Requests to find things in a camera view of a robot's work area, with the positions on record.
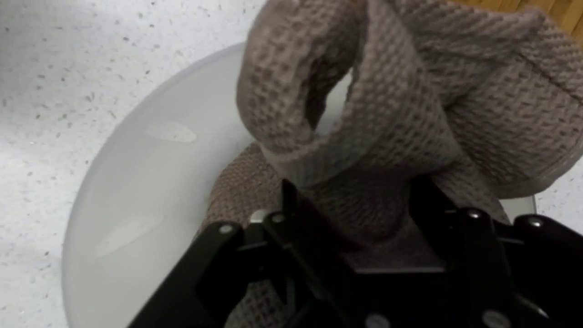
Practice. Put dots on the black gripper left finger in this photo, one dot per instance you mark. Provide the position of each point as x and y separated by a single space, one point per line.
213 274

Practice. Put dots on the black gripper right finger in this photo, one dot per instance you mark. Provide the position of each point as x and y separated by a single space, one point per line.
504 276

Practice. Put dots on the grey-brown waffle cloth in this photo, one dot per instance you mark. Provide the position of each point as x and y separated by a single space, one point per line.
351 101

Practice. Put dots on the clear plastic bowl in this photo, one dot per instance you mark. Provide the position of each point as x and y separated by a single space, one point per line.
147 192

